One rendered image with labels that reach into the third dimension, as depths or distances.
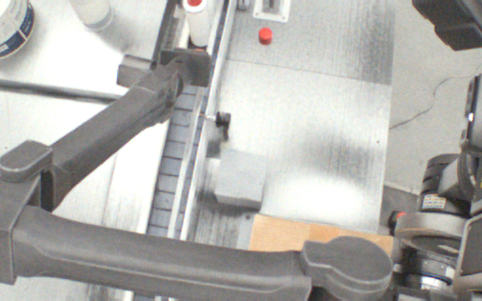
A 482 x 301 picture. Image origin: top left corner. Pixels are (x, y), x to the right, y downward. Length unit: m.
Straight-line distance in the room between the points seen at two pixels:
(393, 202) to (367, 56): 0.67
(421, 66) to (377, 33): 0.97
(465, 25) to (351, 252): 0.27
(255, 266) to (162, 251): 0.09
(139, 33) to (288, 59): 0.37
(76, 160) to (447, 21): 0.47
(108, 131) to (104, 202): 0.53
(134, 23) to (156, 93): 0.52
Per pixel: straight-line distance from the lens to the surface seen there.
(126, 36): 1.36
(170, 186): 1.20
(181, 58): 1.05
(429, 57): 2.39
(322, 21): 1.40
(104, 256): 0.55
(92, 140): 0.73
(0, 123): 1.43
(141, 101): 0.85
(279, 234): 0.92
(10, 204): 0.59
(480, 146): 0.62
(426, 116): 2.28
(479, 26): 0.42
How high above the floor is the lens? 2.03
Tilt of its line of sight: 73 degrees down
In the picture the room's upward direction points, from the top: 5 degrees counter-clockwise
